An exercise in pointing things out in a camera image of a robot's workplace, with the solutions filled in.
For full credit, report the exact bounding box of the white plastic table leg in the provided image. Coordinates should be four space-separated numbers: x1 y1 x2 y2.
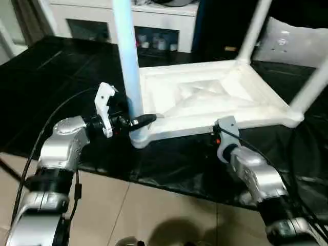
237 0 273 65
112 0 147 141
291 55 328 115

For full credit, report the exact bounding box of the white plastic table top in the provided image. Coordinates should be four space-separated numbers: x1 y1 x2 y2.
129 60 305 150

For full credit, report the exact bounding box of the black work mat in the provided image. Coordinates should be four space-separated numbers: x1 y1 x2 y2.
0 34 328 214

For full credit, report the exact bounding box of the white cabinet with glass doors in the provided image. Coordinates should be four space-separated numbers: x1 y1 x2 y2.
48 0 198 54

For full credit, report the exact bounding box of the black sofa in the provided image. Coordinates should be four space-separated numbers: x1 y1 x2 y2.
192 0 328 63

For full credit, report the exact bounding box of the dark brown shoe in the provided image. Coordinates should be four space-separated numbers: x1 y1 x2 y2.
115 237 145 246

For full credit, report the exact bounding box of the thin black floor rod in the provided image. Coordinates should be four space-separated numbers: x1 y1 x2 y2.
0 157 27 186

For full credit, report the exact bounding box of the brown curtain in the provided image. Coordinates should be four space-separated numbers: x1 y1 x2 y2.
11 0 56 47

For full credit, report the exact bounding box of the grey printed cushion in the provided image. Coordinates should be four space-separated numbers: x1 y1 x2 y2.
252 16 328 69

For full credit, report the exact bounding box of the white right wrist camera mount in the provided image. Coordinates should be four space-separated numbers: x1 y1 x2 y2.
212 115 242 164

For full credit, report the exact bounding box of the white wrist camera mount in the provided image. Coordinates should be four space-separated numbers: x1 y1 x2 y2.
94 81 119 139
212 115 242 164

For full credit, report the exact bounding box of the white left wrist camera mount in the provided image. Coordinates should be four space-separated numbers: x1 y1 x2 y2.
94 81 119 139

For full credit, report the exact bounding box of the grey helmet with black strap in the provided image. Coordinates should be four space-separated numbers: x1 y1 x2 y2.
153 0 191 8

